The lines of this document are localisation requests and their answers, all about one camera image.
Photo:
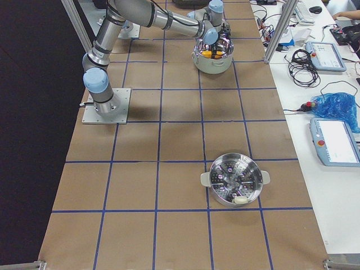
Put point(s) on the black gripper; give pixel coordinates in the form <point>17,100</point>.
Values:
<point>217,46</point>

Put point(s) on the yellow corn cob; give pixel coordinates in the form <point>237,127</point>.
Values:
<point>207,54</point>

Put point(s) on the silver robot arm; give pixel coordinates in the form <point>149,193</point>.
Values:
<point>142,45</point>

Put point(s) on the pale green electric pot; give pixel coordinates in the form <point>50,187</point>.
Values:
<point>213,59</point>

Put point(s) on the teach pendant tablet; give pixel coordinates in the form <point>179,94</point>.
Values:
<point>325,56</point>
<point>334,142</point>

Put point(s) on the steel steamer basket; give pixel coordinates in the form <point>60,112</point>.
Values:
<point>235,180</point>

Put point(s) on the blue plastic bag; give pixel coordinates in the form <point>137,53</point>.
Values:
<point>339,106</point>

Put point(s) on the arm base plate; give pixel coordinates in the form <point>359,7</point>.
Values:
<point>129,31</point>
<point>114,111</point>

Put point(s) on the aluminium frame post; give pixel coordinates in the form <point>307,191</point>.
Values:
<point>282,24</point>

